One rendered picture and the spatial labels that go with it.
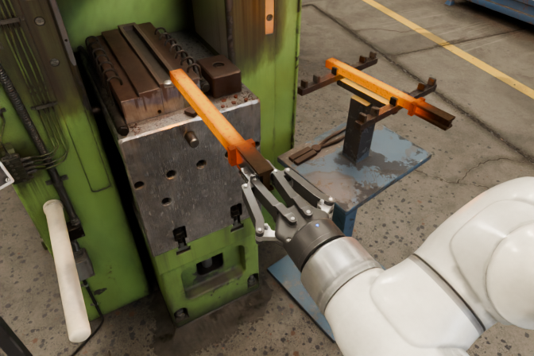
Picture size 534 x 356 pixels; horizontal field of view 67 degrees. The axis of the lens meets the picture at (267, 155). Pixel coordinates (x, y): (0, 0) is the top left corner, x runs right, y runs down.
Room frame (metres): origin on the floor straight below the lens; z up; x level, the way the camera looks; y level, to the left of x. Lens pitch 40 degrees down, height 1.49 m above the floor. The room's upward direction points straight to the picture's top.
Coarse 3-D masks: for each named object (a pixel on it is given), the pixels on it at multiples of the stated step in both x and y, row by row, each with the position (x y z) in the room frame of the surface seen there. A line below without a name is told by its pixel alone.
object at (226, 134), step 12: (180, 72) 0.81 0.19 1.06; (180, 84) 0.75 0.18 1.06; (192, 84) 0.75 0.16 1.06; (192, 96) 0.70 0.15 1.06; (204, 96) 0.70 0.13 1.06; (204, 108) 0.66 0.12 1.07; (216, 108) 0.65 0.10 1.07; (204, 120) 0.64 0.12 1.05; (216, 120) 0.61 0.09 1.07; (216, 132) 0.59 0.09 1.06; (228, 132) 0.57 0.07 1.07; (228, 144) 0.54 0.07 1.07; (240, 144) 0.53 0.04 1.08; (252, 144) 0.53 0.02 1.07; (228, 156) 0.52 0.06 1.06; (252, 156) 0.49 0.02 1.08; (240, 168) 0.51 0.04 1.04; (264, 168) 0.46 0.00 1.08; (264, 180) 0.45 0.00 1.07
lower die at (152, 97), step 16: (112, 32) 1.20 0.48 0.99; (144, 32) 1.20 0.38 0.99; (112, 48) 1.08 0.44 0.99; (128, 48) 1.08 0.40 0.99; (160, 48) 1.08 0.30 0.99; (128, 64) 0.98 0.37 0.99; (144, 64) 0.98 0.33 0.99; (176, 64) 0.98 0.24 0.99; (112, 80) 0.92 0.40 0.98; (128, 80) 0.92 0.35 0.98; (144, 80) 0.90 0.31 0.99; (160, 80) 0.88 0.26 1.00; (192, 80) 0.90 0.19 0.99; (128, 96) 0.84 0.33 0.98; (144, 96) 0.84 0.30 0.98; (160, 96) 0.86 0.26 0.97; (176, 96) 0.88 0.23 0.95; (128, 112) 0.82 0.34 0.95; (144, 112) 0.84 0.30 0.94
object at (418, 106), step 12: (336, 60) 1.09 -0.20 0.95; (348, 72) 1.03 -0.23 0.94; (360, 72) 1.02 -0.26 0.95; (360, 84) 0.99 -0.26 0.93; (372, 84) 0.96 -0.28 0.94; (384, 84) 0.95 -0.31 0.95; (384, 96) 0.92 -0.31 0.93; (396, 96) 0.90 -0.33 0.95; (408, 96) 0.89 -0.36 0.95; (408, 108) 0.85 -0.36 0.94; (420, 108) 0.84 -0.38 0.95; (432, 108) 0.83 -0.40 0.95; (432, 120) 0.81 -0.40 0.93; (444, 120) 0.79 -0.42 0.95
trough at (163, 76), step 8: (128, 32) 1.21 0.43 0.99; (136, 32) 1.20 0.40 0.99; (136, 40) 1.15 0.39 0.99; (144, 40) 1.13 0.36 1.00; (144, 48) 1.09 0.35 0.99; (152, 48) 1.06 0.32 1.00; (144, 56) 1.04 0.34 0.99; (152, 56) 1.04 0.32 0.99; (152, 64) 0.99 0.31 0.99; (160, 64) 0.99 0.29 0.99; (160, 72) 0.95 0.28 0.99; (168, 72) 0.94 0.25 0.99
